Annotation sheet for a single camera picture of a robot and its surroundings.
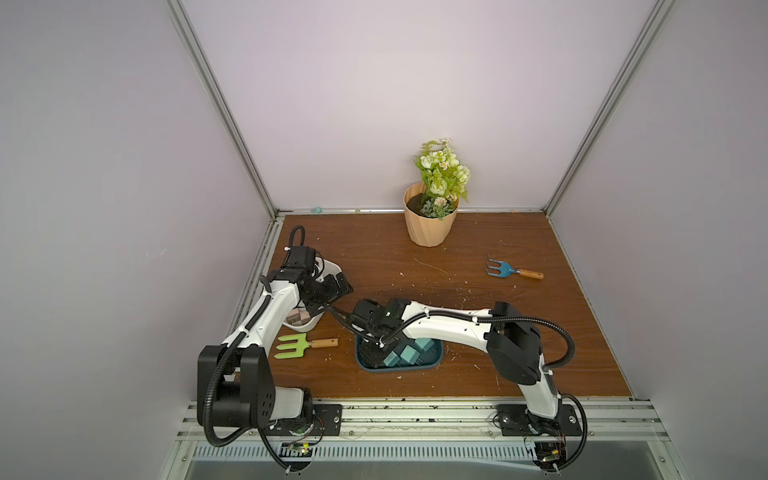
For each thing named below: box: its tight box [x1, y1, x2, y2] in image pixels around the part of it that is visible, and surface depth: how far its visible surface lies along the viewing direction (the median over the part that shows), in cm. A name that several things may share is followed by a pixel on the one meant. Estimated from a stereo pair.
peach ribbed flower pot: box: [403, 181, 460, 247], surface depth 101 cm
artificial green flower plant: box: [414, 138, 471, 220], surface depth 94 cm
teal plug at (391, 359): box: [383, 350, 400, 367], surface depth 82 cm
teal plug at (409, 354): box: [400, 344, 420, 364], surface depth 83 cm
